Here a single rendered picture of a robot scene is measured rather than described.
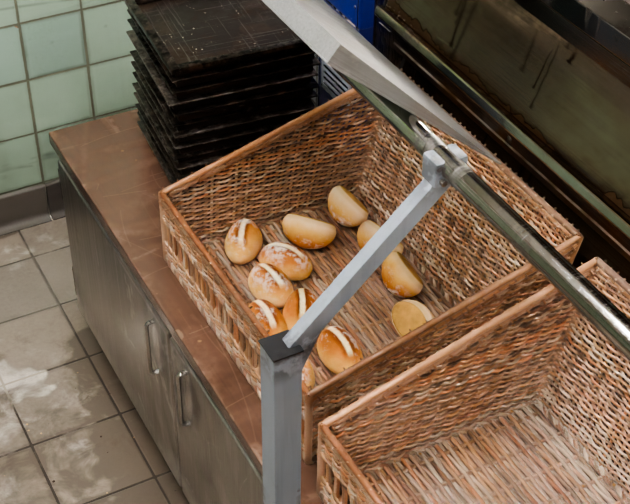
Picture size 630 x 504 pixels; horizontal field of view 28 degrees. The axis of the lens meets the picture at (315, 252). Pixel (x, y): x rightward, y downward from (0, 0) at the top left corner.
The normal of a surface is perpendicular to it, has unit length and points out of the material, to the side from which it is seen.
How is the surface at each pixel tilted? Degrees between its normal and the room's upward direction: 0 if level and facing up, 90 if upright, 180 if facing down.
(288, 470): 90
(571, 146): 70
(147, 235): 0
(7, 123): 90
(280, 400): 90
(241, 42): 0
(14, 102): 90
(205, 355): 0
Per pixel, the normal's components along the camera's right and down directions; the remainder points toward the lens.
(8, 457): 0.01, -0.77
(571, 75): -0.83, 0.01
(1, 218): 0.47, 0.57
